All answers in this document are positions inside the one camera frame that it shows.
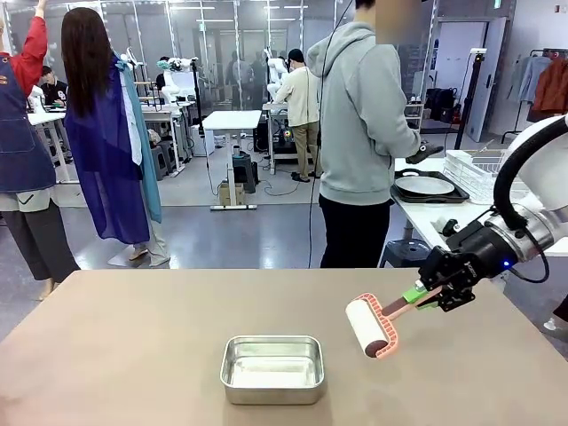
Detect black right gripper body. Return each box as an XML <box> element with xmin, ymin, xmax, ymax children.
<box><xmin>445</xmin><ymin>229</ymin><xmax>518</xmax><ymax>290</ymax></box>

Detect dark brown serving tray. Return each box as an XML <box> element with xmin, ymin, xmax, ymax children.
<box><xmin>393</xmin><ymin>169</ymin><xmax>470</xmax><ymax>204</ymax></box>

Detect pink lint roller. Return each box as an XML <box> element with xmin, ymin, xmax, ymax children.
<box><xmin>344</xmin><ymin>290</ymin><xmax>419</xmax><ymax>359</ymax></box>

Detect person's right forearm gray sleeve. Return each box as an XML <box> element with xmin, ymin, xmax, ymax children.
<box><xmin>376</xmin><ymin>119</ymin><xmax>422</xmax><ymax>160</ymax></box>

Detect gray metal stool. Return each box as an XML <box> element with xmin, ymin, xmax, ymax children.
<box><xmin>379</xmin><ymin>238</ymin><xmax>439</xmax><ymax>269</ymax></box>

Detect white side table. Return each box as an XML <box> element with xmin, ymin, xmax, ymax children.
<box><xmin>392</xmin><ymin>157</ymin><xmax>568</xmax><ymax>258</ymax></box>

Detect leg dark trousers white shoe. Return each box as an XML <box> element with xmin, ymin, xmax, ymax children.
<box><xmin>543</xmin><ymin>292</ymin><xmax>568</xmax><ymax>343</ymax></box>

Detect white shoe rack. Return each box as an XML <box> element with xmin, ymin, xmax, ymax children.
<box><xmin>406</xmin><ymin>102</ymin><xmax>425</xmax><ymax>135</ymax></box>

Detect person in gray hoodie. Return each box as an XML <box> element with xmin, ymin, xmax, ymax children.
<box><xmin>305</xmin><ymin>0</ymin><xmax>423</xmax><ymax>270</ymax></box>

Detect black bags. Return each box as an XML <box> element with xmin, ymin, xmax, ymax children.
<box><xmin>425</xmin><ymin>87</ymin><xmax>458</xmax><ymax>124</ymax></box>

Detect gray hanging shirt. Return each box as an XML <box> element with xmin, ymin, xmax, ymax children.
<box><xmin>508</xmin><ymin>55</ymin><xmax>551</xmax><ymax>104</ymax></box>

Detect orange hanging jacket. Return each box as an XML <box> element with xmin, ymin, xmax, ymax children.
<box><xmin>532</xmin><ymin>57</ymin><xmax>568</xmax><ymax>115</ymax></box>

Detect steel rectangular container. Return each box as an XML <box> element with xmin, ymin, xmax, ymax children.
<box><xmin>219</xmin><ymin>335</ymin><xmax>326</xmax><ymax>406</ymax></box>

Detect gray open door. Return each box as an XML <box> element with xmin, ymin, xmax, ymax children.
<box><xmin>465</xmin><ymin>17</ymin><xmax>508</xmax><ymax>143</ymax></box>

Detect black tripod white head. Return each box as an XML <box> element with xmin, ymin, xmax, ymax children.
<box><xmin>454</xmin><ymin>47</ymin><xmax>487</xmax><ymax>151</ymax></box>

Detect black clothes rack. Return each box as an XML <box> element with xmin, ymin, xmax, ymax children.
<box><xmin>501</xmin><ymin>47</ymin><xmax>568</xmax><ymax>146</ymax></box>

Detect person in cream shirt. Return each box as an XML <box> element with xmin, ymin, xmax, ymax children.
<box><xmin>270</xmin><ymin>48</ymin><xmax>323</xmax><ymax>184</ymax></box>

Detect dark stacked stools green top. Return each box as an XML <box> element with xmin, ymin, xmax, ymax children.
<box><xmin>229</xmin><ymin>149</ymin><xmax>260</xmax><ymax>194</ymax></box>

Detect cardboard box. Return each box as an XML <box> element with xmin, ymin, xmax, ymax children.
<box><xmin>217</xmin><ymin>182</ymin><xmax>246</xmax><ymax>208</ymax></box>

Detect white robot workbench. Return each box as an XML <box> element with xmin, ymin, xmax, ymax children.
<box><xmin>262</xmin><ymin>101</ymin><xmax>297</xmax><ymax>175</ymax></box>

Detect white standing desk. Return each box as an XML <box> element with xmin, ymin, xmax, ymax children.
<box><xmin>201</xmin><ymin>109</ymin><xmax>263</xmax><ymax>212</ymax></box>

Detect gray stacked stools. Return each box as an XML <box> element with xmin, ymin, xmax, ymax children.
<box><xmin>148</xmin><ymin>140</ymin><xmax>179</xmax><ymax>177</ymax></box>

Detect white background desk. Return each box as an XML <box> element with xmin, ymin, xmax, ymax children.
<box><xmin>139</xmin><ymin>100</ymin><xmax>197</xmax><ymax>177</ymax></box>

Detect long-haired mannequin blue dress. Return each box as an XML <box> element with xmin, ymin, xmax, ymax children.
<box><xmin>60</xmin><ymin>6</ymin><xmax>172</xmax><ymax>267</ymax></box>

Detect white table mint cloth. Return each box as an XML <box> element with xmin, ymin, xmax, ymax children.
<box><xmin>27</xmin><ymin>110</ymin><xmax>79</xmax><ymax>184</ymax></box>

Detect seated person black cap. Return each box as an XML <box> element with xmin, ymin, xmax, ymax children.
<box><xmin>39</xmin><ymin>65</ymin><xmax>70</xmax><ymax>108</ymax></box>

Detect mannequin denim apron red sleeves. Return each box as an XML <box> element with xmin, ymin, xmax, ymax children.
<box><xmin>0</xmin><ymin>0</ymin><xmax>82</xmax><ymax>303</ymax></box>

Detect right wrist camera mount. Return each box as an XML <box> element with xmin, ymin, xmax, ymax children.
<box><xmin>432</xmin><ymin>217</ymin><xmax>461</xmax><ymax>237</ymax></box>

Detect white wire dish rack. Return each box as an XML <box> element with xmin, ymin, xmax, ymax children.
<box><xmin>445</xmin><ymin>149</ymin><xmax>525</xmax><ymax>204</ymax></box>

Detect black right arm cable sleeve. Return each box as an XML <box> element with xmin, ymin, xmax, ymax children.
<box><xmin>493</xmin><ymin>113</ymin><xmax>568</xmax><ymax>230</ymax></box>

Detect black hanging cable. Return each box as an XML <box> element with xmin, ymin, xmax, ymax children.
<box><xmin>307</xmin><ymin>0</ymin><xmax>357</xmax><ymax>268</ymax></box>

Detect black background camera tripod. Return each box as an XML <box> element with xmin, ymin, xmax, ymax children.
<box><xmin>189</xmin><ymin>56</ymin><xmax>207</xmax><ymax>135</ymax></box>

